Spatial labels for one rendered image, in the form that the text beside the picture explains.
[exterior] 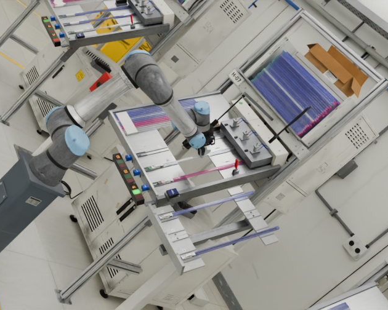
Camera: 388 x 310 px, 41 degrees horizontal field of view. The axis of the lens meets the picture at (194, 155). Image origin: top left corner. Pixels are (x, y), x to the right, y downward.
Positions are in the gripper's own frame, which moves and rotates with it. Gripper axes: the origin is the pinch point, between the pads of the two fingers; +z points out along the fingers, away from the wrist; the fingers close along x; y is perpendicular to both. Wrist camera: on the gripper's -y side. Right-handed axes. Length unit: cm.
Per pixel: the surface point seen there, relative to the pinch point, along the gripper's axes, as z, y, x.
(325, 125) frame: -14, 60, -23
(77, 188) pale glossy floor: 81, -59, 79
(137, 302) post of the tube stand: 19, -58, -52
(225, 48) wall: 118, 134, 218
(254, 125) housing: -0.1, 36.2, 5.9
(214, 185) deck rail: 0.2, -2.3, -21.1
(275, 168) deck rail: 6.5, 33.7, -21.1
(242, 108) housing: 0.2, 37.9, 21.2
